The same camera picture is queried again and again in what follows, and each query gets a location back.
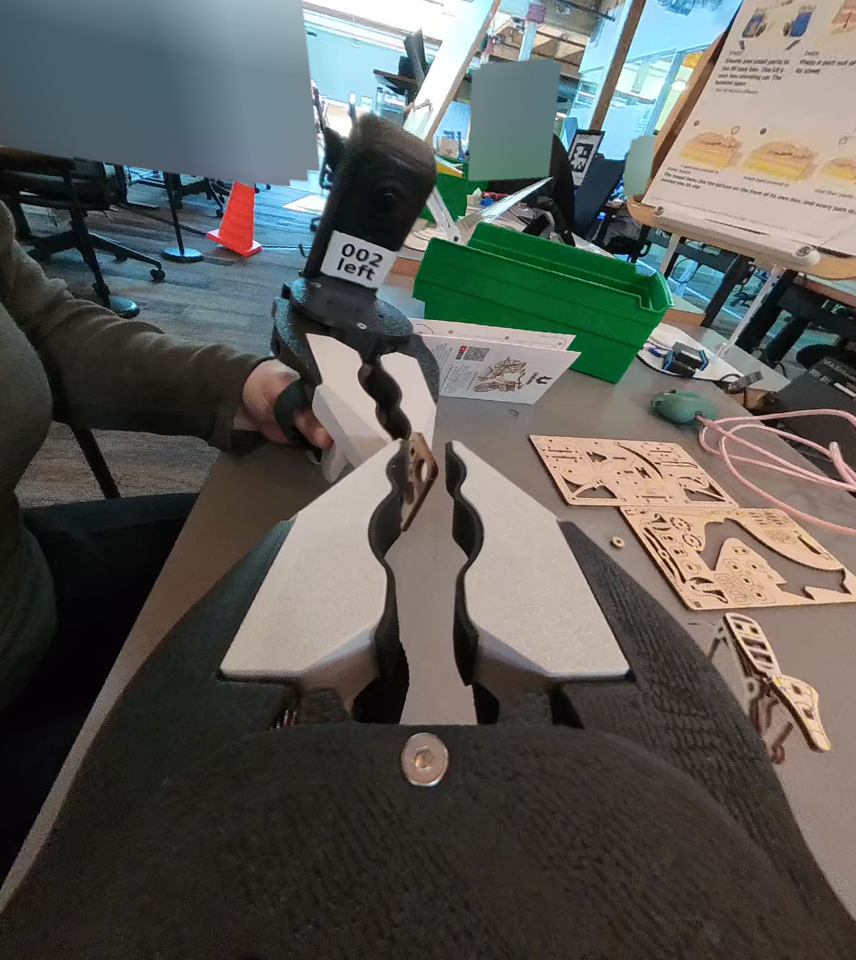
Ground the black office chair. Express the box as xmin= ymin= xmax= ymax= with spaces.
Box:
xmin=0 ymin=153 xmax=168 ymax=320

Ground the small wooden model part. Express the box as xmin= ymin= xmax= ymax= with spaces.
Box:
xmin=398 ymin=432 xmax=439 ymax=532

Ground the person's left hand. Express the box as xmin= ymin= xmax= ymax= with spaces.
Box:
xmin=240 ymin=360 xmax=335 ymax=453

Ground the laser-cut wooden parts sheet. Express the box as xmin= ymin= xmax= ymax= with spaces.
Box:
xmin=530 ymin=435 xmax=738 ymax=509
xmin=620 ymin=506 xmax=856 ymax=611

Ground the pink cable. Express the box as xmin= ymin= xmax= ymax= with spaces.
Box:
xmin=698 ymin=408 xmax=856 ymax=543

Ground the green plastic bin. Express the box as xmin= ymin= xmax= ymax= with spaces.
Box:
xmin=413 ymin=221 xmax=673 ymax=384
xmin=435 ymin=161 xmax=474 ymax=222

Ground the orange traffic cone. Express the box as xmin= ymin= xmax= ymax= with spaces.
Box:
xmin=206 ymin=181 xmax=264 ymax=258

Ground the black case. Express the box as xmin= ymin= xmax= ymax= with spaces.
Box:
xmin=773 ymin=352 xmax=856 ymax=451

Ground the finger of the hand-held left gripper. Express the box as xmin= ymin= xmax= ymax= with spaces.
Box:
xmin=357 ymin=351 xmax=440 ymax=445
xmin=305 ymin=333 xmax=408 ymax=485

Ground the instruction board on stand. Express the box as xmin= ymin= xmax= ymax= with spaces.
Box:
xmin=641 ymin=0 xmax=856 ymax=260

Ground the white round mat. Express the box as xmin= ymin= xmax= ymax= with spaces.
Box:
xmin=636 ymin=322 xmax=729 ymax=376

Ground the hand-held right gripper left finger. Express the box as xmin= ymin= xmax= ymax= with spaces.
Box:
xmin=218 ymin=440 xmax=412 ymax=723

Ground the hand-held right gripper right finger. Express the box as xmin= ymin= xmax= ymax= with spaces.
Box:
xmin=443 ymin=440 xmax=634 ymax=723

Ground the small marker sign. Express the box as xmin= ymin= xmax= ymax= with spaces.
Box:
xmin=566 ymin=129 xmax=605 ymax=185

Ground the white instruction booklet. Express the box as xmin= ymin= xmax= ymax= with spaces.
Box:
xmin=409 ymin=318 xmax=581 ymax=404

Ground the person's left forearm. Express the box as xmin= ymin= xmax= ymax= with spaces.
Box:
xmin=38 ymin=300 xmax=273 ymax=455

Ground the partly built wooden model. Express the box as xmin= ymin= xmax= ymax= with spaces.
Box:
xmin=722 ymin=611 xmax=833 ymax=753

